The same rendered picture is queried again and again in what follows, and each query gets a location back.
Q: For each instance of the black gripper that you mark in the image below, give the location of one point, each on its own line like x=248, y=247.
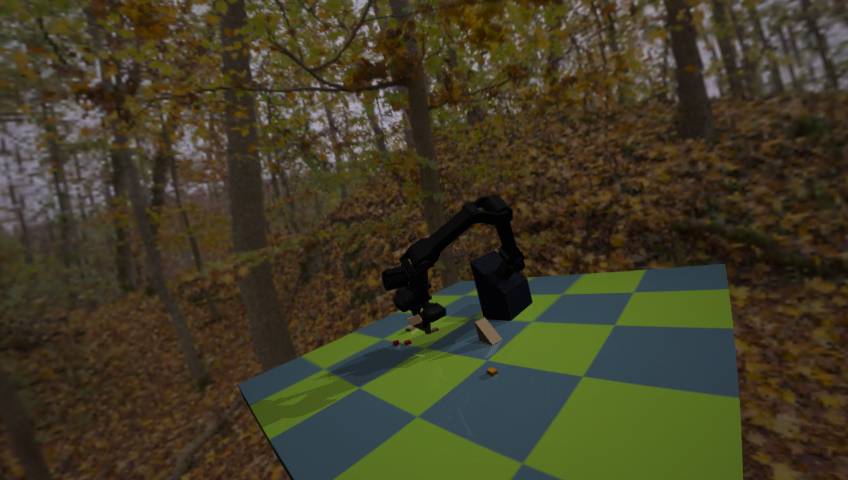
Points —
x=431, y=312

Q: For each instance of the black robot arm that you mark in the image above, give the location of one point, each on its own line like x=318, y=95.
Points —
x=425, y=252

